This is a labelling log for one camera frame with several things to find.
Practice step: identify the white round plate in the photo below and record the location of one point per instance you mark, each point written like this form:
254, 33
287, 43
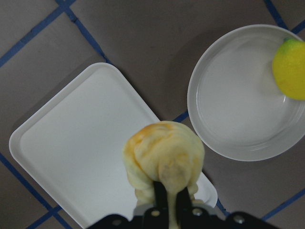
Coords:
233, 102

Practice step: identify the white rectangular tray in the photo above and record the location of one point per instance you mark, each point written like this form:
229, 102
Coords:
72, 146

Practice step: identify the yellow toy lemon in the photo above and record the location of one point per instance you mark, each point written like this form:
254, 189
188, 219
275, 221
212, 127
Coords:
288, 68

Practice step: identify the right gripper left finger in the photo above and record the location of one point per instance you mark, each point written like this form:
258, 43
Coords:
160, 195

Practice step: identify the yellow toy bread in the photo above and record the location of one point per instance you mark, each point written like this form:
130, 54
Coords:
167, 152

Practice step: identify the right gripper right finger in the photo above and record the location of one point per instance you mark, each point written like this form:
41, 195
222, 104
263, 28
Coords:
183, 200

